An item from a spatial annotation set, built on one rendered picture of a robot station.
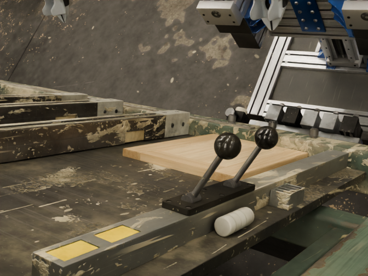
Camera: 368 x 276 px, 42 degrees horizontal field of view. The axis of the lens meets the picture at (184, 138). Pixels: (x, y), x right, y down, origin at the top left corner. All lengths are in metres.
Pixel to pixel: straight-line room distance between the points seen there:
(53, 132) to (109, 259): 0.61
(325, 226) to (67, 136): 0.61
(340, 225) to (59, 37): 3.14
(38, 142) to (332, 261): 0.73
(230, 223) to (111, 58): 2.72
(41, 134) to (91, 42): 2.51
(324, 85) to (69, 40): 2.11
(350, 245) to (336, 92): 1.66
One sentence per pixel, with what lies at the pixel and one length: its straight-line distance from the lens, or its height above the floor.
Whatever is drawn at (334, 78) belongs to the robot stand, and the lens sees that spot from 2.30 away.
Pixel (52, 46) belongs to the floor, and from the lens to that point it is 3.85.
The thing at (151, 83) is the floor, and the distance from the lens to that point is 3.01.
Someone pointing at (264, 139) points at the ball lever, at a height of 1.45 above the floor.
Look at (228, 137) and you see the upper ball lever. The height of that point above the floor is 1.55.
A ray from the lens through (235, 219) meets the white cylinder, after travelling 0.72.
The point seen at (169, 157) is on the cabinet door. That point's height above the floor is 1.22.
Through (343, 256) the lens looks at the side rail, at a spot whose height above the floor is 1.52.
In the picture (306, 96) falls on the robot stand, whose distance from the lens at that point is 2.28.
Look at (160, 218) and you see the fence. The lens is 0.65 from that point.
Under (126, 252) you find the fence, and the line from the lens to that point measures 0.58.
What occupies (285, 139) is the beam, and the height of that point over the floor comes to 0.90.
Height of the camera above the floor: 2.08
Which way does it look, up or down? 51 degrees down
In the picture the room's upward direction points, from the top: 45 degrees counter-clockwise
